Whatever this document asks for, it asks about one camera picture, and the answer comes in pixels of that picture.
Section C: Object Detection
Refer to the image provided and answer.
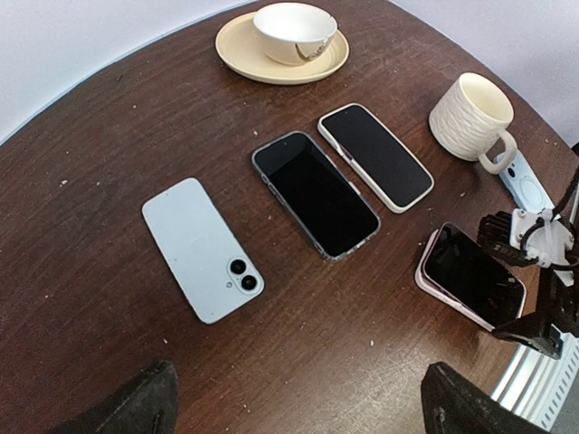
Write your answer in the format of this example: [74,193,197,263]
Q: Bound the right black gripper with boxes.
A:
[491,269,578,360]

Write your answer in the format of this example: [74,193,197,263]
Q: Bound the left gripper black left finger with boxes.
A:
[49,361,178,433]

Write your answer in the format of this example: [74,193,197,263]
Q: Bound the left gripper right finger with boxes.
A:
[421,362,545,434]

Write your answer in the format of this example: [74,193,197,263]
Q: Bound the purple smartphone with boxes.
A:
[424,222,527,328]

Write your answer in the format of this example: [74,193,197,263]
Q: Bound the pink phone case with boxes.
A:
[414,229,494,333]

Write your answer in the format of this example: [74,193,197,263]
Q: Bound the white phone case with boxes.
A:
[316,102,436,214]

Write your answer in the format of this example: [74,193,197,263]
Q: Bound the light blue phone case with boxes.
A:
[498,151,555,213]

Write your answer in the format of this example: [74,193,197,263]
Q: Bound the light blue smartphone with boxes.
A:
[141,178,265,325]

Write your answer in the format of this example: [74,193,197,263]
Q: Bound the cream ceramic mug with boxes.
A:
[428,72,517,175]

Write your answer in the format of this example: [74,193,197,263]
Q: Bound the beige ceramic saucer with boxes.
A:
[215,13,350,86]

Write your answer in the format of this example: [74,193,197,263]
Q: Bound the white ceramic bowl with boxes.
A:
[252,2,338,66]

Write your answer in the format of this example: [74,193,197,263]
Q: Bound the aluminium front rail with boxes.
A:
[491,334,578,430]

